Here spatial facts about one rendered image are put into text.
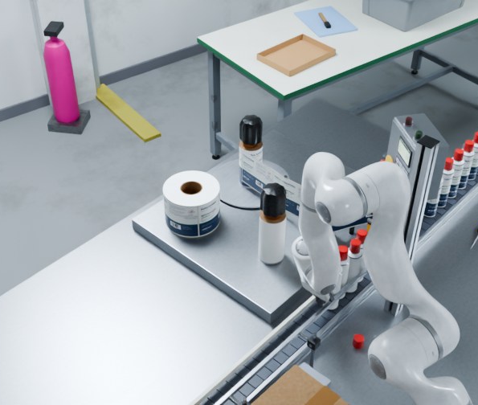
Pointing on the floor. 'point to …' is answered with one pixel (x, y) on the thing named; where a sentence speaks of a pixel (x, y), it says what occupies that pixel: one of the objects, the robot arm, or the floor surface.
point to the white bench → (362, 59)
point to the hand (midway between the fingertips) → (321, 298)
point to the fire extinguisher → (62, 84)
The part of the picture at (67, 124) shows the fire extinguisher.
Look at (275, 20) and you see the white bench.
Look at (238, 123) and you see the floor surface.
